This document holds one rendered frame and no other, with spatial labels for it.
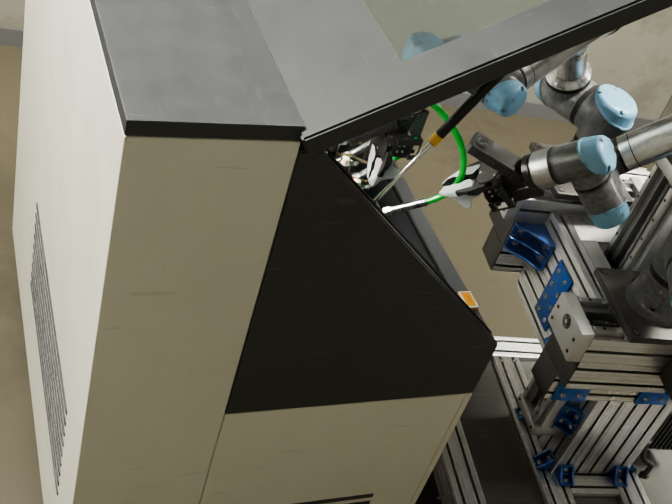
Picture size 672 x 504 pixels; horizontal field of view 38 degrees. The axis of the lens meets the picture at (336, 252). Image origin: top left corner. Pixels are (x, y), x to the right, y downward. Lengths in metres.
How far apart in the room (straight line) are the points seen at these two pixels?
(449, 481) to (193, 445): 0.97
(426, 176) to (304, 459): 2.29
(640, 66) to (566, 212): 2.59
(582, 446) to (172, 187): 1.70
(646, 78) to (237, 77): 3.78
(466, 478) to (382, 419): 0.70
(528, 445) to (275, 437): 1.09
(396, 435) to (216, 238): 0.81
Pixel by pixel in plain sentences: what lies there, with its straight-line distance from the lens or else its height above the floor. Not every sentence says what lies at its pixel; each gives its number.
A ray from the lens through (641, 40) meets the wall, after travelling 5.06.
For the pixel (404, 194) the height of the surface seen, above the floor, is 0.95.
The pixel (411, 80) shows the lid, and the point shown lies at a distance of 1.56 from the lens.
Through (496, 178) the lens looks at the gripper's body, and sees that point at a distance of 1.94.
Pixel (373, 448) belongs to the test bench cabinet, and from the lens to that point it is 2.26.
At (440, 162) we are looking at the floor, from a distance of 4.41.
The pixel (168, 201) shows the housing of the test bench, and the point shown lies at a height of 1.35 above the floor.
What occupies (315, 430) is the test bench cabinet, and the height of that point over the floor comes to 0.71.
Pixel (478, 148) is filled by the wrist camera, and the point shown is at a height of 1.35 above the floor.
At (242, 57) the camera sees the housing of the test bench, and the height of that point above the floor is 1.50.
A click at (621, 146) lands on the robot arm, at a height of 1.40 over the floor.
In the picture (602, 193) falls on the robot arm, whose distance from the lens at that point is 1.91.
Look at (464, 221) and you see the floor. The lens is 4.11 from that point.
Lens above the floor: 2.31
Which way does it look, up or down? 39 degrees down
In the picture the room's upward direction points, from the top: 19 degrees clockwise
